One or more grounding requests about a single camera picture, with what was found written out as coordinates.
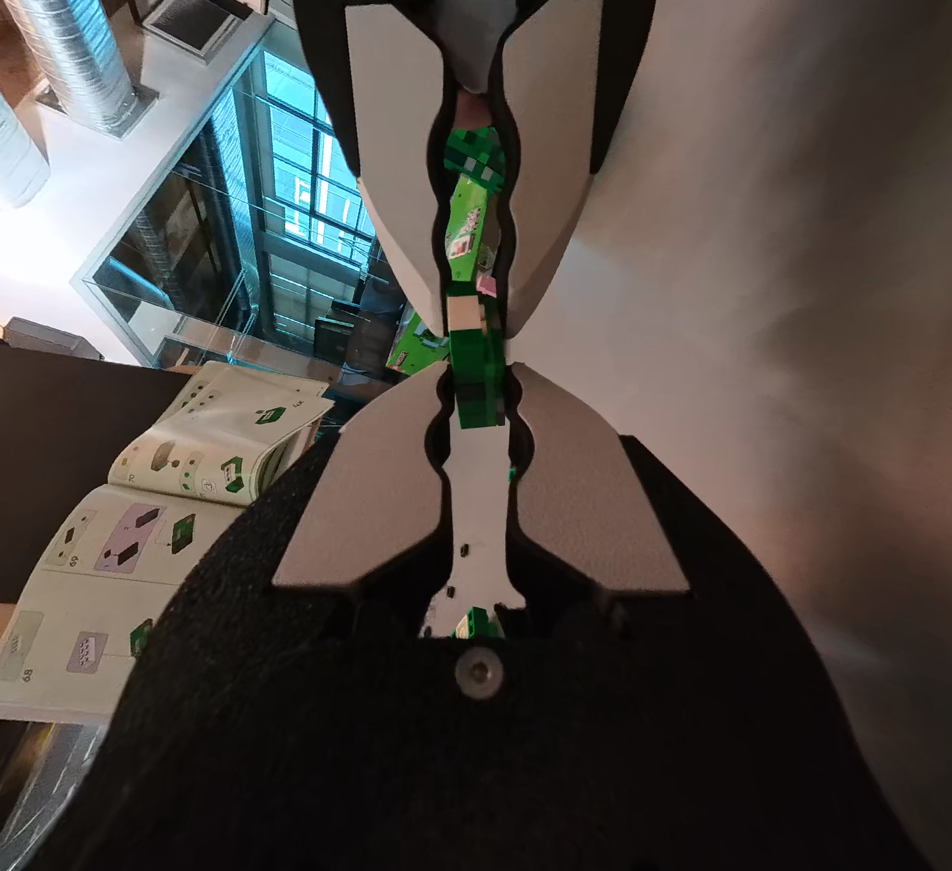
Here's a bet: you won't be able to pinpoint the building instruction booklet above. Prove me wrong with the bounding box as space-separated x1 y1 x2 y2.
0 360 337 723

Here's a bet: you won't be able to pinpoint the tall green blocky brick figure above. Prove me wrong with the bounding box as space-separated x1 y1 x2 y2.
444 127 507 191

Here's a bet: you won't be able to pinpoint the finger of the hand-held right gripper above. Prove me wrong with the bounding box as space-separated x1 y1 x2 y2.
493 0 605 338
344 2 458 334

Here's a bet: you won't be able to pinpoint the scattered small green bricks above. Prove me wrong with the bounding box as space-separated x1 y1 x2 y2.
424 465 522 640

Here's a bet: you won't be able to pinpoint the black flat panel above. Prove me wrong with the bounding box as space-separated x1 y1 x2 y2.
0 347 198 604

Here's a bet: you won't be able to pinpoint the silver ventilation duct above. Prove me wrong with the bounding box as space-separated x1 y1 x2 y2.
0 0 161 139
0 98 52 210

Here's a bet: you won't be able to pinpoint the green building set box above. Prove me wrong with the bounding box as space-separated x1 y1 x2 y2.
385 175 501 375

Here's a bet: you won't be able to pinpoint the small green brick assembly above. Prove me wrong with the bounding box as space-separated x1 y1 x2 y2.
446 294 510 429

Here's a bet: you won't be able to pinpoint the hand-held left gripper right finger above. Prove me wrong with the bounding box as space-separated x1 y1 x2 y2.
504 363 691 608

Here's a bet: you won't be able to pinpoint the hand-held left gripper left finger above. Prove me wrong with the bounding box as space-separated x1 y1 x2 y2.
271 363 456 598

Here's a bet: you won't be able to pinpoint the person's right hand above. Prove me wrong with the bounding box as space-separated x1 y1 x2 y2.
455 89 498 134

